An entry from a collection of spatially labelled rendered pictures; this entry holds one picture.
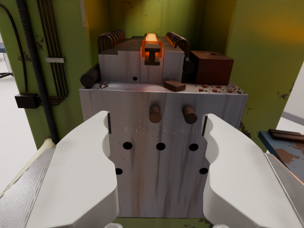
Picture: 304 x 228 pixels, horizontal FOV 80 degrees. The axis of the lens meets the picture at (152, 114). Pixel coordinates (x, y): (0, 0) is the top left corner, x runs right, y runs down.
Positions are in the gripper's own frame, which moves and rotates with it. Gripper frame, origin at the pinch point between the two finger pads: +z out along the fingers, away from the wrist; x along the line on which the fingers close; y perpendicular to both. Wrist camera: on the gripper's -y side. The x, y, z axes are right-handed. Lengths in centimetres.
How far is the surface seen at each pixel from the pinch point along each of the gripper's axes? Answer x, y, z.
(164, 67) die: 3.1, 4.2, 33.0
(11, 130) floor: -138, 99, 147
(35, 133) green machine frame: -42, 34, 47
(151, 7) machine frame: 0, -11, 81
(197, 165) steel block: 13.6, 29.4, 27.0
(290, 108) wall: 176, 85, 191
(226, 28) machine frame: 23, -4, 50
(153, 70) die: 0.5, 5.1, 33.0
